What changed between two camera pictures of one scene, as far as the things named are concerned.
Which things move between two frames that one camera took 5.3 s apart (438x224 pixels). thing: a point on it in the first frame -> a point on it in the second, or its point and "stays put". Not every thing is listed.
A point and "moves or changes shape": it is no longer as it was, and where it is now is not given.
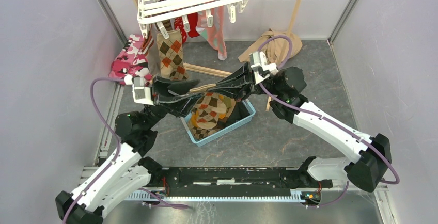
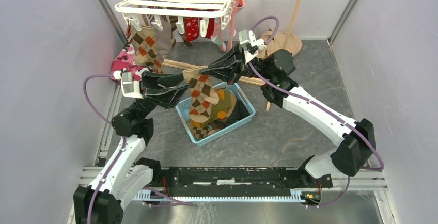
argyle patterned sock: (210, 112) moves or changes shape
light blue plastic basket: (185, 118) stays put
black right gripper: (239, 84) -> (231, 75)
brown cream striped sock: (166, 25) -> (173, 20)
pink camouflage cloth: (131, 60) stays put
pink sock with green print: (214, 35) -> (217, 37)
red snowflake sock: (179, 25) -> (192, 28)
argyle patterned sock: (171, 54) -> (145, 44)
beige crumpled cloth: (276, 49) stays put
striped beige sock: (153, 57) -> (164, 40)
